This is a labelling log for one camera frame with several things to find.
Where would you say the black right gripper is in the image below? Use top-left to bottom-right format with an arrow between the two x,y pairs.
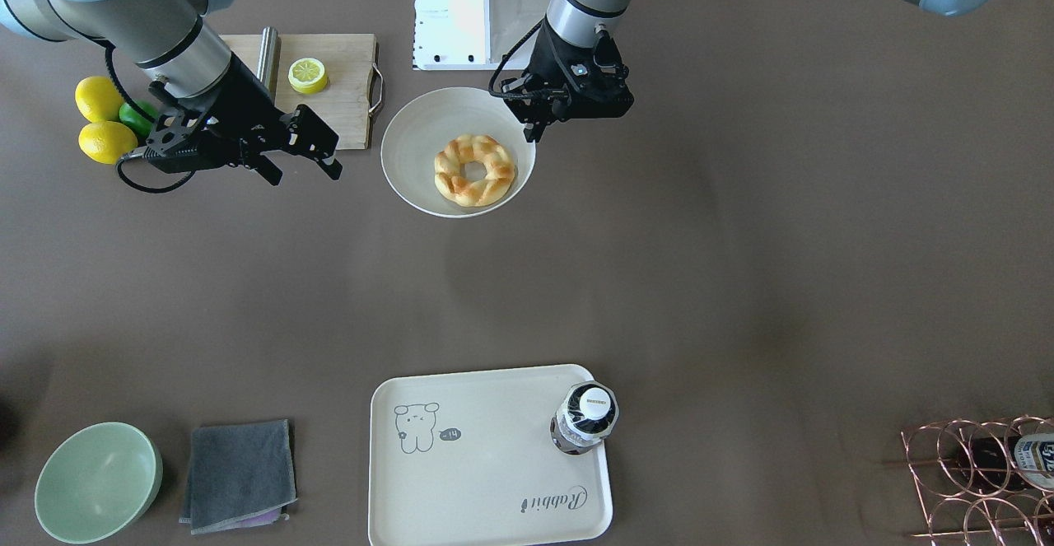
144,55 -> 343,186

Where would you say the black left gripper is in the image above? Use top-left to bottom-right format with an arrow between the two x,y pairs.
501,18 -> 635,143

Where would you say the twisted ring donut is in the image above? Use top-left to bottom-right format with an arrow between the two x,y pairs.
434,133 -> 516,208

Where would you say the white shallow bowl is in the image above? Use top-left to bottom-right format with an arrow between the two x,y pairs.
380,86 -> 536,218

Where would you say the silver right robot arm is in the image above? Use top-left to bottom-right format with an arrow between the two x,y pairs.
2,0 -> 341,186

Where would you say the dark tea bottle on tray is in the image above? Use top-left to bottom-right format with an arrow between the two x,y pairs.
549,381 -> 620,455

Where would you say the cream rabbit tray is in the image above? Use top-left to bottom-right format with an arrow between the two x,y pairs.
366,363 -> 614,545

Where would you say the halved lemon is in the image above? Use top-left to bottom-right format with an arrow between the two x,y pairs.
287,57 -> 330,95

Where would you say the wooden cutting board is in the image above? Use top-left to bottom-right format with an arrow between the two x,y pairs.
222,33 -> 384,151

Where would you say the green lime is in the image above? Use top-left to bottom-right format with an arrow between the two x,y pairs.
118,99 -> 158,140

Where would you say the yellow lemon lower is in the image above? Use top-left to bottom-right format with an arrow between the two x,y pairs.
78,121 -> 138,165

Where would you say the yellow lemon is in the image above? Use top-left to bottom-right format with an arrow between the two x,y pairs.
78,121 -> 138,165
74,76 -> 124,123

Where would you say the yellow lemon upper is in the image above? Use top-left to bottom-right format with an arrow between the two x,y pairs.
74,76 -> 124,123

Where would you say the grey folded cloth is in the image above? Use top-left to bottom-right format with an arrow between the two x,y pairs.
180,418 -> 298,535

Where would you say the mint green bowl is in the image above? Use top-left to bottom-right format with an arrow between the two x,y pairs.
34,422 -> 163,544

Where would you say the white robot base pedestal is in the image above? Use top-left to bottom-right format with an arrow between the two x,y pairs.
412,0 -> 550,71

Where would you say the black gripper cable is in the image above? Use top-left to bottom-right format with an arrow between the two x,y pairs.
104,44 -> 198,195

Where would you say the copper wire bottle rack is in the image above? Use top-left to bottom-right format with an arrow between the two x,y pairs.
896,416 -> 1052,545

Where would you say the bottle in wire rack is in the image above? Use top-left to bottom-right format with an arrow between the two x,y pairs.
967,433 -> 1053,491

